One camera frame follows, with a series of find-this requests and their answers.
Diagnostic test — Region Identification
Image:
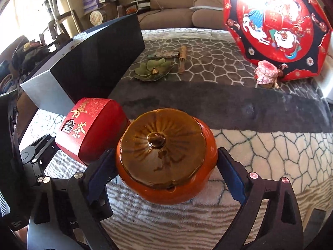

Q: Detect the round tin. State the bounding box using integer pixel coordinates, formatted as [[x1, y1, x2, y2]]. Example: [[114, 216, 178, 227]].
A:
[[90, 10, 108, 26]]

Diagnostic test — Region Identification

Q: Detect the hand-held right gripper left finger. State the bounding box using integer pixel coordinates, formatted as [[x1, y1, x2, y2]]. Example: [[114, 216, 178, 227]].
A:
[[34, 148, 116, 250]]

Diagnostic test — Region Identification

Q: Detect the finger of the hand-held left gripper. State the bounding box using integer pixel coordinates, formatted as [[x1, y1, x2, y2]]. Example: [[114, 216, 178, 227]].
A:
[[20, 134, 56, 188]]

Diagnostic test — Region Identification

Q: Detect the pile of clothes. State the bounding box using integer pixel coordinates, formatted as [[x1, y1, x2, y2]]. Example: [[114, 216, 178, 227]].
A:
[[10, 40, 50, 70]]

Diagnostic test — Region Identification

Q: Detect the pink cloth-covered jar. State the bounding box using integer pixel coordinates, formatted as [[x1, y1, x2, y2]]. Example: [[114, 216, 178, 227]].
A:
[[253, 60, 287, 89]]

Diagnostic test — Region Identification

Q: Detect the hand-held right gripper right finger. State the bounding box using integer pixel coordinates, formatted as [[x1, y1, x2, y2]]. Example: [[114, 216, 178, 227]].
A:
[[217, 147, 303, 250]]

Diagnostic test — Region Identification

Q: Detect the red tea tin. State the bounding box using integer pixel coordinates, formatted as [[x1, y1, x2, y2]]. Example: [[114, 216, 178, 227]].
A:
[[55, 97, 130, 166]]

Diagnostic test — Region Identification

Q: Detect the beige sofa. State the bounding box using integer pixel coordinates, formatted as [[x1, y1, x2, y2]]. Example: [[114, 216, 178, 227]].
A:
[[137, 0, 229, 30]]

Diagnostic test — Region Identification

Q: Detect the red octagonal printed box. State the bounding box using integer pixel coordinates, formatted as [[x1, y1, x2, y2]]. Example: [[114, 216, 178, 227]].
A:
[[223, 0, 333, 82]]

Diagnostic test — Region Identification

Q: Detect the patterned lighter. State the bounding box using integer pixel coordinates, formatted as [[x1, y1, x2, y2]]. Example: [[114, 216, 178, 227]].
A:
[[147, 51, 181, 59]]

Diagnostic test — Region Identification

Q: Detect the grey patterned blanket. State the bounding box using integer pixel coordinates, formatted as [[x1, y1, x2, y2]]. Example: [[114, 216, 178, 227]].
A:
[[26, 27, 333, 250]]

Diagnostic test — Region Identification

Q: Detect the wooden incense tube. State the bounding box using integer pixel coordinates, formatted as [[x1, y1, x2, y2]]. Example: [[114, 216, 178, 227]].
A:
[[178, 45, 188, 75]]

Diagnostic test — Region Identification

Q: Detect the large black gift box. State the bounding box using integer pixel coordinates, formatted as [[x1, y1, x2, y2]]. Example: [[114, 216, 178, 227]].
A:
[[20, 13, 146, 116]]

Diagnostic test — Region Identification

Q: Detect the dark wooden chair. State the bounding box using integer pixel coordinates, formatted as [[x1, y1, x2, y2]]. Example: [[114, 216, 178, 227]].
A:
[[39, 10, 84, 50]]

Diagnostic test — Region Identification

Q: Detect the green lotus dish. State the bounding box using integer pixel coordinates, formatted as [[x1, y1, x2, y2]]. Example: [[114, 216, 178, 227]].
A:
[[134, 59, 174, 82]]

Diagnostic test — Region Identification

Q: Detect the white paper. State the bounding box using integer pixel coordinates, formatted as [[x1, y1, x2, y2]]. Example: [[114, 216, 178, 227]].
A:
[[190, 5, 225, 11]]

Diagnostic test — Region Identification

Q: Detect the brown armchair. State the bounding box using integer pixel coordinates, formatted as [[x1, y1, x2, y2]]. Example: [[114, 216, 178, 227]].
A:
[[0, 35, 29, 94]]

